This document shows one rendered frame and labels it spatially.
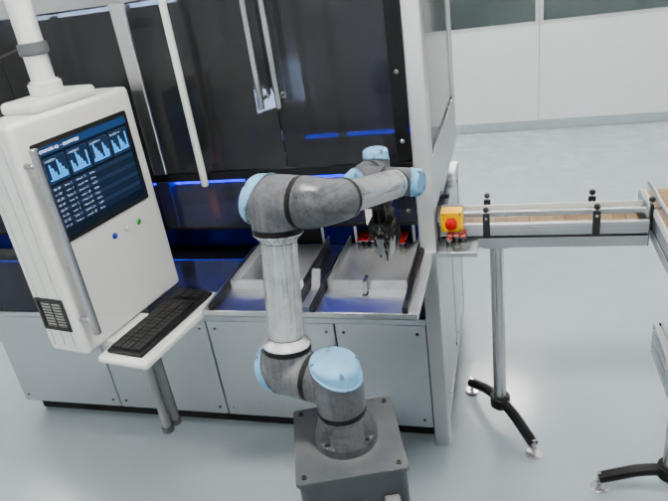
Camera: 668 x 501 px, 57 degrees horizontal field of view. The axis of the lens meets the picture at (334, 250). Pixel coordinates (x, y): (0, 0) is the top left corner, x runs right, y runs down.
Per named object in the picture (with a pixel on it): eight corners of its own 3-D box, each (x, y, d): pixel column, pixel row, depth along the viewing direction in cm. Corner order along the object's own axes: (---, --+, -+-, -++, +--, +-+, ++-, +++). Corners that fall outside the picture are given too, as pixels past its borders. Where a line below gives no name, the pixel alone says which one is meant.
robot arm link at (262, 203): (303, 413, 142) (286, 180, 126) (252, 398, 149) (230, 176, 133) (330, 388, 152) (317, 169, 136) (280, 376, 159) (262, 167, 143)
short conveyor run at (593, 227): (439, 250, 221) (436, 210, 215) (443, 233, 235) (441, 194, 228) (649, 248, 202) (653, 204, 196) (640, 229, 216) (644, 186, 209)
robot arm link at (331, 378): (351, 427, 137) (344, 379, 131) (301, 413, 144) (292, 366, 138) (375, 395, 146) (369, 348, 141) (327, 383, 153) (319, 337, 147)
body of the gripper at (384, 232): (369, 243, 182) (364, 205, 177) (374, 231, 190) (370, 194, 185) (394, 243, 180) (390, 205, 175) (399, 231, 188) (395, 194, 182)
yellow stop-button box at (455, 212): (442, 224, 214) (441, 204, 211) (463, 223, 212) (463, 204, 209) (440, 233, 207) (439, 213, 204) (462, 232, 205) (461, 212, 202)
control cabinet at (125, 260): (143, 277, 244) (83, 78, 211) (183, 281, 236) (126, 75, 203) (46, 350, 203) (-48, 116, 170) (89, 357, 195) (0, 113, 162)
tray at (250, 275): (265, 245, 237) (264, 237, 236) (330, 244, 230) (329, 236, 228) (232, 288, 208) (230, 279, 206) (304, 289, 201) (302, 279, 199)
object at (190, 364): (136, 308, 393) (95, 179, 355) (465, 314, 335) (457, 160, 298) (32, 415, 306) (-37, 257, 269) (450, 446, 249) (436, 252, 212)
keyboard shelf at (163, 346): (164, 291, 235) (163, 285, 234) (226, 298, 224) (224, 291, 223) (80, 360, 199) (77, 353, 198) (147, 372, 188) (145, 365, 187)
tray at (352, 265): (351, 244, 228) (350, 235, 226) (420, 243, 220) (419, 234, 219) (327, 289, 198) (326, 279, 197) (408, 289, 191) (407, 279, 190)
